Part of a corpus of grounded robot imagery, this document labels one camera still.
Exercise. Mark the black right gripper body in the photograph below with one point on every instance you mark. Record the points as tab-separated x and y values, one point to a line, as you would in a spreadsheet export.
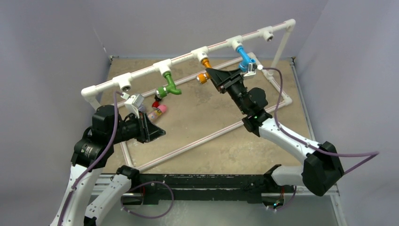
232	84

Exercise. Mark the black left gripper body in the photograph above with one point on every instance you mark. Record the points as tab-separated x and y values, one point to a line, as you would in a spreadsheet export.
133	128

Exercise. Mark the orange water faucet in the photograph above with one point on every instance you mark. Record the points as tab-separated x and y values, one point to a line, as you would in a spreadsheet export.
204	77

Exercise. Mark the white PVC pipe frame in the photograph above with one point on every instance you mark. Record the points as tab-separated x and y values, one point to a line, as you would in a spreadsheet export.
124	81

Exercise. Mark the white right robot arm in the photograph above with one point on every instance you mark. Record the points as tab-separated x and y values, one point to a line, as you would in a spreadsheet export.
320	167

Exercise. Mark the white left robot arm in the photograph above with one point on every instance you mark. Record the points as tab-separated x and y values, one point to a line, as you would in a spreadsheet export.
90	155

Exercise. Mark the blue water faucet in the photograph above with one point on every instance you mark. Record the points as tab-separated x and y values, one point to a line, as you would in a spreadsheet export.
246	60

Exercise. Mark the green water faucet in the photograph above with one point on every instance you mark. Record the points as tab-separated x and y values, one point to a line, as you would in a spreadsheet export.
170	87

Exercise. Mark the pink capped colourful bottle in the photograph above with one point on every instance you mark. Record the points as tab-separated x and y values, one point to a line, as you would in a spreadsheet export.
157	112

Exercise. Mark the clear plastic cup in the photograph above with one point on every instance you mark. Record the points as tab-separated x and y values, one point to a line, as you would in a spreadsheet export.
142	108

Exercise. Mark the red and black faucet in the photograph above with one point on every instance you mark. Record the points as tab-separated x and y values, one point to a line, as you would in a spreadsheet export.
157	102

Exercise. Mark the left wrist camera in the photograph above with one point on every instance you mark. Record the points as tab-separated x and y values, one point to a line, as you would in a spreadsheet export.
132	102

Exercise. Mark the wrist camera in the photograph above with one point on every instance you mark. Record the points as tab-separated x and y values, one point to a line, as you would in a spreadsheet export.
132	102
252	68

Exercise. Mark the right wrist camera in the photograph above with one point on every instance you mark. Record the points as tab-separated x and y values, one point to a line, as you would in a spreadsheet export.
252	68

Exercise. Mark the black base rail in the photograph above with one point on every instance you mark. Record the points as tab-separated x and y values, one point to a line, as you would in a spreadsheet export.
250	188

